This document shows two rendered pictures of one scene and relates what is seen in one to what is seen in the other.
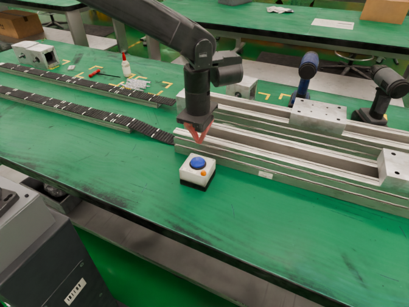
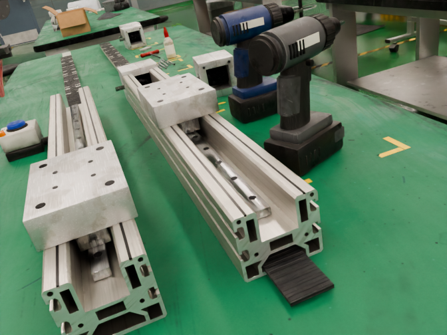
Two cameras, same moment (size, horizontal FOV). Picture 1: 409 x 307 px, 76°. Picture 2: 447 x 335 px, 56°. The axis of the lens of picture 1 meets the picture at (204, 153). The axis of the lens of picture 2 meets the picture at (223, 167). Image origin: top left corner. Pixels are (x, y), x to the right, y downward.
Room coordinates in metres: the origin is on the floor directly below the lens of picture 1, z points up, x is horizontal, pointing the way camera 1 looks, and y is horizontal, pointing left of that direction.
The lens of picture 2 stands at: (0.30, -0.99, 1.10)
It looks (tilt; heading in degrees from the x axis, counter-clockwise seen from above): 27 degrees down; 52
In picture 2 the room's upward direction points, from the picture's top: 12 degrees counter-clockwise
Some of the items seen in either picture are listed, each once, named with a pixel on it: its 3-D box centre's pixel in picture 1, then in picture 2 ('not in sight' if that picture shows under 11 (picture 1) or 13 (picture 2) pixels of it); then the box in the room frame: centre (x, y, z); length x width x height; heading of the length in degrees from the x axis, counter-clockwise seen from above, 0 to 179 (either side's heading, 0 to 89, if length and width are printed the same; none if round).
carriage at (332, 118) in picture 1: (316, 118); (177, 105); (0.72, -0.36, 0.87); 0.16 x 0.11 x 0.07; 67
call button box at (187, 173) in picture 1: (199, 169); (26, 137); (0.55, 0.02, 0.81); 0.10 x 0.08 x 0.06; 157
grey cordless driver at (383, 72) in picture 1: (374, 98); (310, 89); (0.82, -0.59, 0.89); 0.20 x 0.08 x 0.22; 179
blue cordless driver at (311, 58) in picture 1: (304, 82); (265, 60); (0.95, -0.39, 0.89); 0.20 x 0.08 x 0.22; 158
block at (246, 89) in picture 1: (240, 91); (211, 75); (0.99, -0.15, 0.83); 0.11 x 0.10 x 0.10; 149
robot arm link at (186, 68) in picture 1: (199, 77); not in sight; (0.54, 0.01, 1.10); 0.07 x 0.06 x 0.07; 112
